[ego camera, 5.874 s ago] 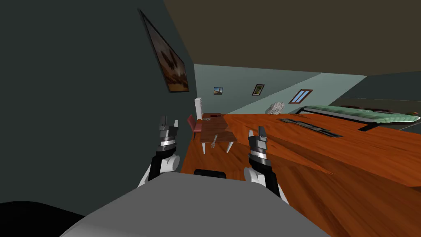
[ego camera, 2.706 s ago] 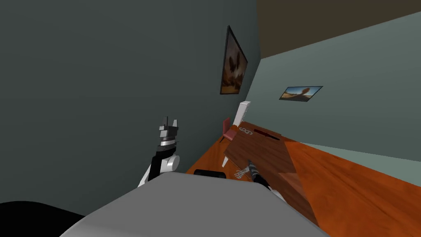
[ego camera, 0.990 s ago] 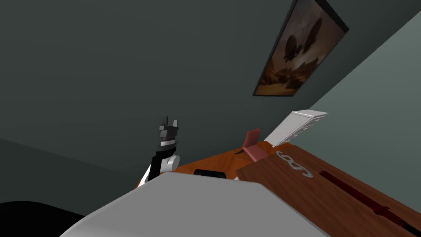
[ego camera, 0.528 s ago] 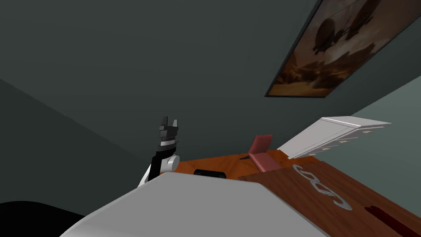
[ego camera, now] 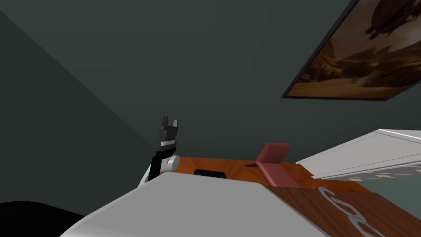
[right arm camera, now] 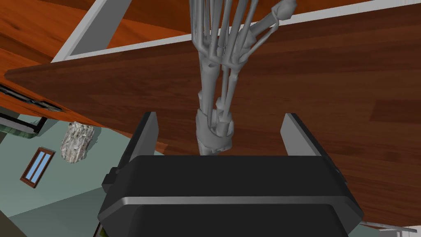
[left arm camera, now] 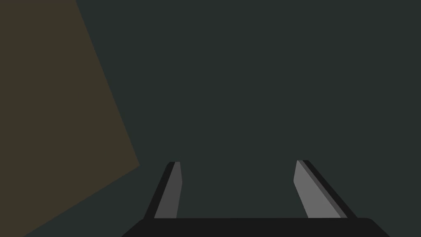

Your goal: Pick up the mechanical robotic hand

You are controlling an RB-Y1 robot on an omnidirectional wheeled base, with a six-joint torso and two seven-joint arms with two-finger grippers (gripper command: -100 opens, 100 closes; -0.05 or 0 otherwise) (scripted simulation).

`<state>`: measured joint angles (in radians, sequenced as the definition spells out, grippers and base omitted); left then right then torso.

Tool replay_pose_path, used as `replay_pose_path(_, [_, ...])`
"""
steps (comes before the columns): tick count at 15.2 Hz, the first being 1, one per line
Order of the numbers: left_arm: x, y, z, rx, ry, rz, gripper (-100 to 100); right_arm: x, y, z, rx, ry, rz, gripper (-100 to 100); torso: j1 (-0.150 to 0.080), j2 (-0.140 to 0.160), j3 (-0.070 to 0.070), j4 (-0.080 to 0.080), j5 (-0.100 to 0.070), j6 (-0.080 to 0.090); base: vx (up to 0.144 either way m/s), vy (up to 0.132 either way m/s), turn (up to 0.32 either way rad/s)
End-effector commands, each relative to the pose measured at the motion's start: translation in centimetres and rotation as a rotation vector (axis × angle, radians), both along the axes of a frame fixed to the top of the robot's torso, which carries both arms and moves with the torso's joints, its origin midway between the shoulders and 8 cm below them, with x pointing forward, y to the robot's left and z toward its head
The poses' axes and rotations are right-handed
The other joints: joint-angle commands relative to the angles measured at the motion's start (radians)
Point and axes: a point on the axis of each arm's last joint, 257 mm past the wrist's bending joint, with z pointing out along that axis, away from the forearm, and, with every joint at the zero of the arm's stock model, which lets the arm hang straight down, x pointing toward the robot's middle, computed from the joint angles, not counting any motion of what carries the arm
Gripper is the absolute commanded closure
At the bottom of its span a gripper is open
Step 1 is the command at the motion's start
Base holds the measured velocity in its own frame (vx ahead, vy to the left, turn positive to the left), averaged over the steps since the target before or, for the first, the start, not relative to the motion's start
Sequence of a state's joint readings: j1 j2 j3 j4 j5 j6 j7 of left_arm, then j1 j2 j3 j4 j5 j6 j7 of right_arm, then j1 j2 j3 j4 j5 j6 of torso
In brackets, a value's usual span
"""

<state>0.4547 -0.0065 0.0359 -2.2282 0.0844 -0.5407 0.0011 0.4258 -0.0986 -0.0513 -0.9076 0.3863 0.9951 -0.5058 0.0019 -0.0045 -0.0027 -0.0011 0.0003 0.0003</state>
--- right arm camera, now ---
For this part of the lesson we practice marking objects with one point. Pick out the brown framed window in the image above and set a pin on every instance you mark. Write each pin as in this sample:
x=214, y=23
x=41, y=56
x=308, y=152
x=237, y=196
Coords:
x=37, y=167

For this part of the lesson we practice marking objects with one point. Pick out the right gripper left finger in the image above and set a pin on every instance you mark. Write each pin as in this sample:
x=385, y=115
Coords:
x=144, y=141

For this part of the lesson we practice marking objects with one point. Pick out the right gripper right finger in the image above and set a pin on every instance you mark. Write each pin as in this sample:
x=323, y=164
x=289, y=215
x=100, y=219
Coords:
x=297, y=138

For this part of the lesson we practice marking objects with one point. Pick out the grey rough rock shape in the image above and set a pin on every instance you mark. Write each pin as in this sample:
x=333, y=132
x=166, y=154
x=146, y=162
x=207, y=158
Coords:
x=76, y=143

